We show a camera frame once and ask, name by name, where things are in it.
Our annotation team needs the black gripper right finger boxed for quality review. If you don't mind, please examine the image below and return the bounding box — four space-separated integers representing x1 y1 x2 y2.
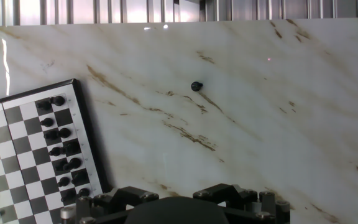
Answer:
193 183 291 224

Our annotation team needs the black chess bishop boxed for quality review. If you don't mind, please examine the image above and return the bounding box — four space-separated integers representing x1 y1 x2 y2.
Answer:
71 170 90 186
57 128 72 139

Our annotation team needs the black chess king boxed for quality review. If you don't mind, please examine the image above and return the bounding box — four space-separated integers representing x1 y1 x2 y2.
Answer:
63 157 83 172

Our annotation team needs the black chess rook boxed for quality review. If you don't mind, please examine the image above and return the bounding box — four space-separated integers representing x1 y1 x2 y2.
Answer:
50 95 66 107

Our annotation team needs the black white chessboard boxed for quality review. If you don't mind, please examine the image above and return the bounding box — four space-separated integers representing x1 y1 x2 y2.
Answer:
0 78 113 224

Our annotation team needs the black chess queen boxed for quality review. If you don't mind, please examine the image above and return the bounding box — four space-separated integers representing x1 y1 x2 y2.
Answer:
64 141 82 156

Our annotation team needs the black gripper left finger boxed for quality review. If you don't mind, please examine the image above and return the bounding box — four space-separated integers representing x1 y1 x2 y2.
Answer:
60 185 160 224

